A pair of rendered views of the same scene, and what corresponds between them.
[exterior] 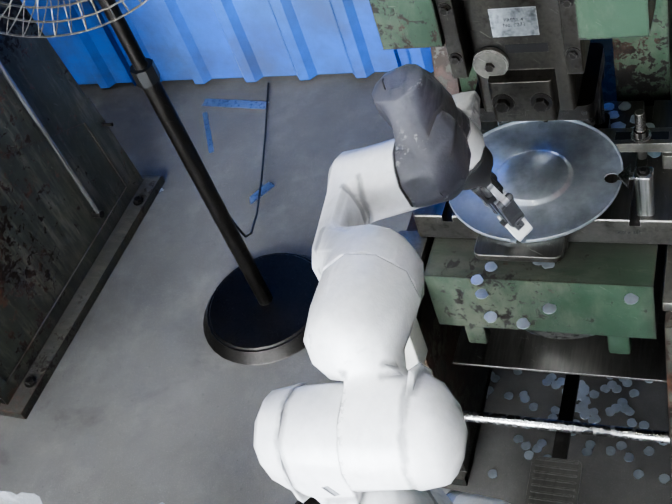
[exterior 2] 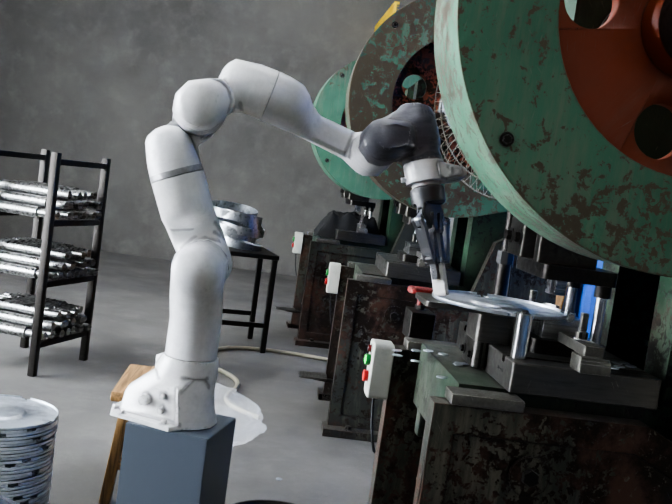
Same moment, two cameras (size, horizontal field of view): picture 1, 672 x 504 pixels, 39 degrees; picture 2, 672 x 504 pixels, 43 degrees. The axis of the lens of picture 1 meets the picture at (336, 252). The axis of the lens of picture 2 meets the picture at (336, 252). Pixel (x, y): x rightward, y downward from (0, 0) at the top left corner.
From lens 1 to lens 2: 1.81 m
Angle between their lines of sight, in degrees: 60
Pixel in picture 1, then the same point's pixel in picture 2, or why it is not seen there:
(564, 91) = (537, 243)
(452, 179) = (372, 135)
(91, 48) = not seen: hidden behind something
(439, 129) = (396, 120)
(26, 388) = (342, 428)
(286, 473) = not seen: hidden behind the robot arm
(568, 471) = not seen: outside the picture
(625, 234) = (499, 370)
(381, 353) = (227, 74)
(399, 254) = (286, 80)
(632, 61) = (657, 335)
